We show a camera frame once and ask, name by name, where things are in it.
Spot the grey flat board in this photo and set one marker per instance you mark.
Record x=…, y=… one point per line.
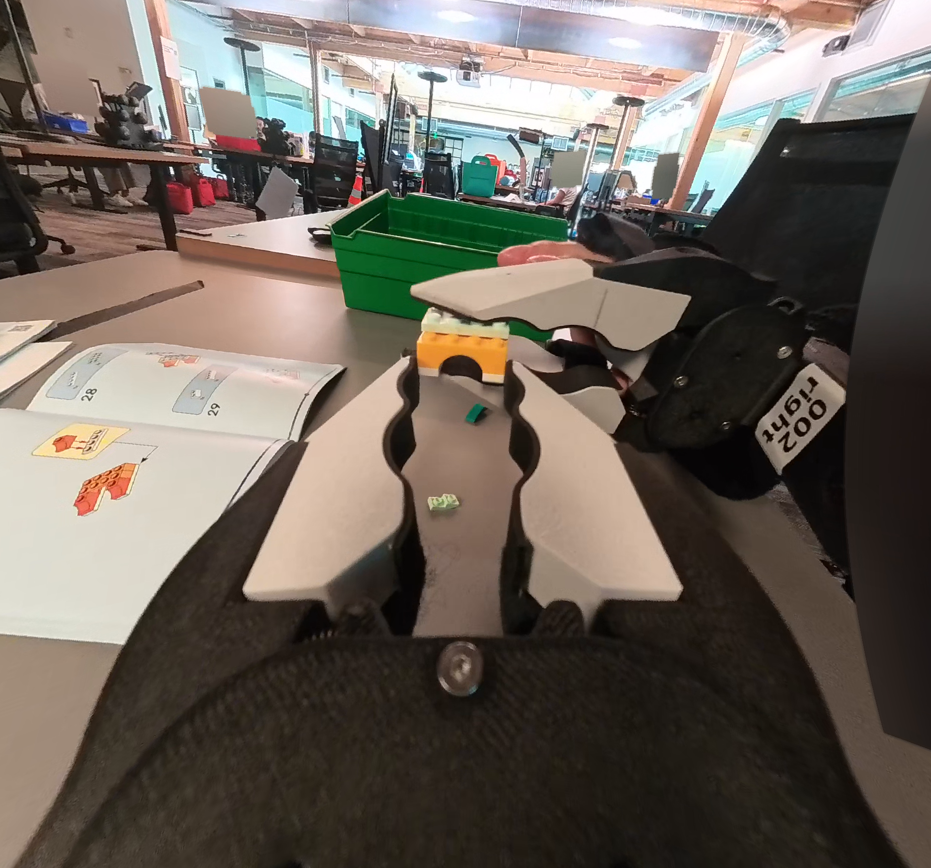
x=278, y=193

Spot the blue storage bin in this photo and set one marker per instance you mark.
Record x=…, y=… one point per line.
x=67, y=122

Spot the black pole stand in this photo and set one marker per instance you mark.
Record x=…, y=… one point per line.
x=627, y=126
x=244, y=54
x=432, y=105

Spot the red bag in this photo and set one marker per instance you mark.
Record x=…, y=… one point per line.
x=180, y=198
x=220, y=187
x=203, y=192

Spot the small dark green lego piece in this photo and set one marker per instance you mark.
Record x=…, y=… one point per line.
x=477, y=414

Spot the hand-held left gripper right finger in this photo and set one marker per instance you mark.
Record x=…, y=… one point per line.
x=589, y=512

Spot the open lego instruction booklet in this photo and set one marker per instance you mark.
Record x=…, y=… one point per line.
x=131, y=490

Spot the ceiling projector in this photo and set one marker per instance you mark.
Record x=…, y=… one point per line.
x=470, y=71

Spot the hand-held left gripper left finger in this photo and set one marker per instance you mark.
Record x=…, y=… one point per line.
x=327, y=504

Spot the black mesh chair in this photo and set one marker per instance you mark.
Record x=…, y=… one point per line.
x=336, y=170

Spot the black robot device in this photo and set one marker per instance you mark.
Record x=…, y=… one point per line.
x=127, y=119

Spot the green plastic bin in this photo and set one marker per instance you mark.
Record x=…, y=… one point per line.
x=407, y=257

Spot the person's right hand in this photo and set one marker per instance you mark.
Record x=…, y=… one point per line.
x=538, y=253

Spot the long wooden desk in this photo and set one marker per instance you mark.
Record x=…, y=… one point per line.
x=87, y=152

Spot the orange traffic cone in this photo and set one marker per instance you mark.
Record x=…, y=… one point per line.
x=356, y=192

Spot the small light green lego piece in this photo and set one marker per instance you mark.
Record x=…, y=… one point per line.
x=444, y=504

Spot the white board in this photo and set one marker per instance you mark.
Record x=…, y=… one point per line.
x=73, y=32

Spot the green orange red lego assembly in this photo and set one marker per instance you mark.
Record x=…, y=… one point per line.
x=462, y=355

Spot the black chair back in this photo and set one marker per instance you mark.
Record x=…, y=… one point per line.
x=822, y=184

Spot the black office chair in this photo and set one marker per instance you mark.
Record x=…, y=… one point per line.
x=18, y=221

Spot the light blue instruction booklet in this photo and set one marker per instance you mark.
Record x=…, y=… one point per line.
x=29, y=363

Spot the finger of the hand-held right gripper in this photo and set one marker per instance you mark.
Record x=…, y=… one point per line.
x=593, y=403
x=538, y=294

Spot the teal storage bin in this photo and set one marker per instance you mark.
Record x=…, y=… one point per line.
x=481, y=174

